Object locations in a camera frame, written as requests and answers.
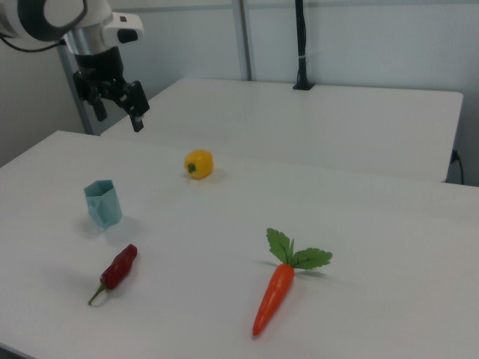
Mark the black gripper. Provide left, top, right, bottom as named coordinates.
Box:
left=72, top=46, right=151, bottom=133

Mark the yellow toy bell pepper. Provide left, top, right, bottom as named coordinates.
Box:
left=183, top=149, right=215, bottom=180

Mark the red toy chili pepper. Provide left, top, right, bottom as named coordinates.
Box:
left=88, top=243, right=138, bottom=306

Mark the orange toy carrot with leaves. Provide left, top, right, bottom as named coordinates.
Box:
left=251, top=227, right=333, bottom=337

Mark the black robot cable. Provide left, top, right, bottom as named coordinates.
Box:
left=0, top=34, right=64, bottom=53

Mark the grey aluminium partition post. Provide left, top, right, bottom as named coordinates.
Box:
left=231, top=0, right=256, bottom=82

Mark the black camera pole with base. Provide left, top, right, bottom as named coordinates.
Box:
left=291, top=0, right=316, bottom=91

